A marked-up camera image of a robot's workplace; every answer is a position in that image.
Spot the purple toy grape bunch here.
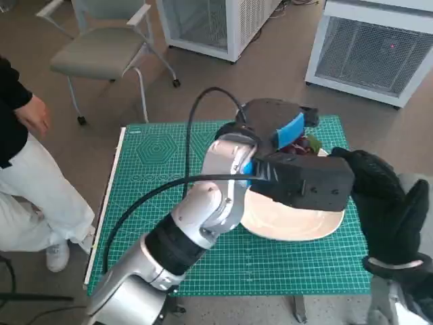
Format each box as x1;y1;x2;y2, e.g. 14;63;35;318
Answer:
280;135;322;156

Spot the black floor cable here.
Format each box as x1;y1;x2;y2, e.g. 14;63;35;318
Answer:
0;253;16;295

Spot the black table bracket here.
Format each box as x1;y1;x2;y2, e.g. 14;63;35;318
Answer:
167;296;186;314

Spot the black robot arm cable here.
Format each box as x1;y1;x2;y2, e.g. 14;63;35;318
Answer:
101;87;281;275

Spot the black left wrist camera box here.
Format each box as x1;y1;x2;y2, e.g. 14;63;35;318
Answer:
252;152;355;213

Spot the white mesh cabinet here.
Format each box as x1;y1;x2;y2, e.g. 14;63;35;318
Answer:
304;0;433;109
155;0;285;65

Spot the person's white shoe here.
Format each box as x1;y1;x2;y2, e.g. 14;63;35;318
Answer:
45;242;70;274

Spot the bare black left hand blue tape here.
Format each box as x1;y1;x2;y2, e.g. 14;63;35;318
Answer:
235;97;321;152

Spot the metal table leg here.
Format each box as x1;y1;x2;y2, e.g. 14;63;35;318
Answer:
292;295;308;322

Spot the black knitted glove right hand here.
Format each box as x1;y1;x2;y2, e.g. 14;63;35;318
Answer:
329;147;430;268

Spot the white plate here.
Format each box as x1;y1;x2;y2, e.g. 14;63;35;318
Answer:
242;148;346;242

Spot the grey chair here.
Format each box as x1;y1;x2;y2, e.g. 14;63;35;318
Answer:
35;0;182;125

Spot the black stand leg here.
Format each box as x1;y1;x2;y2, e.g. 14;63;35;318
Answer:
0;293;74;302

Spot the green cutting mat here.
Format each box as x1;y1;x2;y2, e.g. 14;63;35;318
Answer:
83;114;372;297

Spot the person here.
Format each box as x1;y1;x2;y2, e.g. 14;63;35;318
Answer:
0;56;96;274

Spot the person's hand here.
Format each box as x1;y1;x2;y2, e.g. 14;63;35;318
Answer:
15;94;49;136

